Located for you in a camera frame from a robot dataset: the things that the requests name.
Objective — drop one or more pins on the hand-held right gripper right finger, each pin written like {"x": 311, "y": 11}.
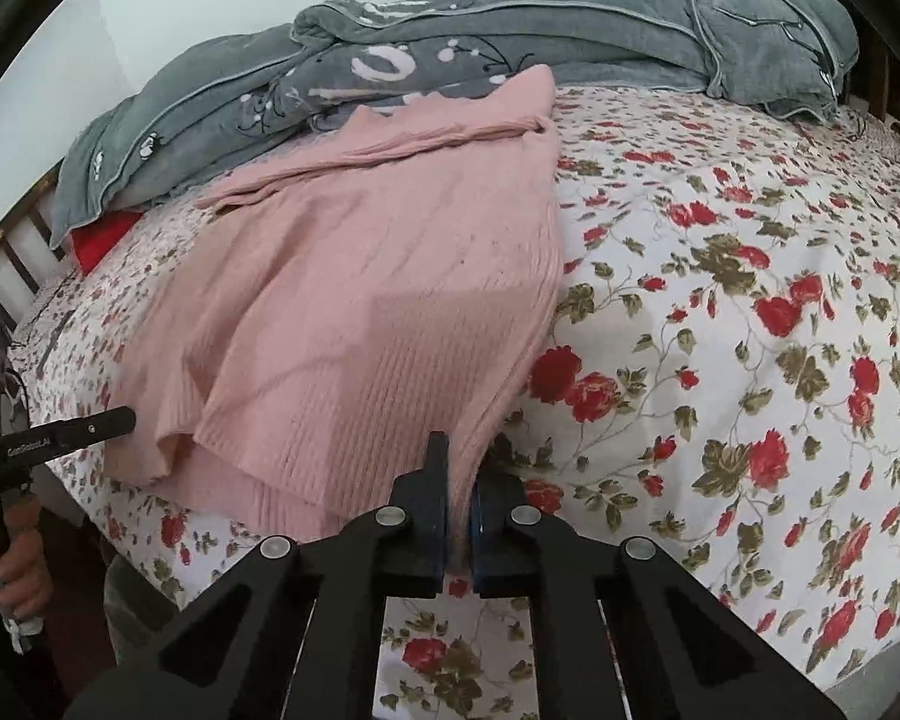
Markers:
{"x": 481, "y": 532}

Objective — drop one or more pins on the person's left hand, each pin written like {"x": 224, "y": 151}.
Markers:
{"x": 22, "y": 574}

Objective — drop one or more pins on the wooden bed headboard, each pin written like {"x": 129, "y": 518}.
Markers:
{"x": 11, "y": 247}

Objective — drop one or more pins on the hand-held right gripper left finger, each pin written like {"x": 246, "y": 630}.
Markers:
{"x": 436, "y": 517}

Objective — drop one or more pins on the red pillow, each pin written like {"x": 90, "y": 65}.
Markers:
{"x": 101, "y": 240}

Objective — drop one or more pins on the pink knit sweater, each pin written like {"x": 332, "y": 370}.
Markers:
{"x": 360, "y": 300}

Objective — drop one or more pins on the grey floral quilt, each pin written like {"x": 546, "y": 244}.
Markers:
{"x": 540, "y": 30}

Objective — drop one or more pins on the wooden bed footboard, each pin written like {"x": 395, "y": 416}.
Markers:
{"x": 896, "y": 90}

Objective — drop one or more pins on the floral bed sheet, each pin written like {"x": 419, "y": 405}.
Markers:
{"x": 720, "y": 390}

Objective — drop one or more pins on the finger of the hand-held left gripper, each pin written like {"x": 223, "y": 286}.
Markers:
{"x": 60, "y": 439}

